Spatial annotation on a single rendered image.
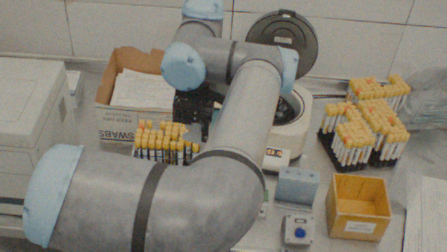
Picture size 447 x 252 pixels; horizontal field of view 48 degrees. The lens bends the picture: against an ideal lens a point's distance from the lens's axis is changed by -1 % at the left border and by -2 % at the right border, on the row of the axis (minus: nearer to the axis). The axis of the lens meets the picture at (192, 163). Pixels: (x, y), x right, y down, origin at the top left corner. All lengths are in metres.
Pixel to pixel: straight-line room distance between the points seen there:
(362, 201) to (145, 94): 0.70
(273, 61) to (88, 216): 0.42
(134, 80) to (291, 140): 0.54
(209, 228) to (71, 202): 0.14
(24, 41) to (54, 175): 1.30
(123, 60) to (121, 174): 1.16
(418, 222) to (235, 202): 0.95
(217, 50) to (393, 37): 0.94
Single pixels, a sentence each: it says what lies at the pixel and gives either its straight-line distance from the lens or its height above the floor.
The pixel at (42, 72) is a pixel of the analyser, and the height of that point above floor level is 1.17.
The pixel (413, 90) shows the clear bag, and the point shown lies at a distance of 1.68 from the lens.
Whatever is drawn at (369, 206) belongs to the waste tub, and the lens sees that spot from 1.41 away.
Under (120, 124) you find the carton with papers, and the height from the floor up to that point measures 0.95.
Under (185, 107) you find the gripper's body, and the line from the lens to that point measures 1.03.
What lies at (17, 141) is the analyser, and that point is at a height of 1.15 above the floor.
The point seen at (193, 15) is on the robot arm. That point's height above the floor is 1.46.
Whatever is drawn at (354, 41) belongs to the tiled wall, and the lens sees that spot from 1.68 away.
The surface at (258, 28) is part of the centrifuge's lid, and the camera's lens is 1.57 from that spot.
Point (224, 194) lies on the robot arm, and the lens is 0.51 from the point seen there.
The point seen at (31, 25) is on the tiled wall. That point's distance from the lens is 1.76.
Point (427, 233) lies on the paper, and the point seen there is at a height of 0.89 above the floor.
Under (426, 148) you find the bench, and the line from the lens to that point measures 1.66.
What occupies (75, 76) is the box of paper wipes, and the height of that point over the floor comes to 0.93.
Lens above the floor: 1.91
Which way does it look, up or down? 46 degrees down
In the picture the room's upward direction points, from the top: 2 degrees clockwise
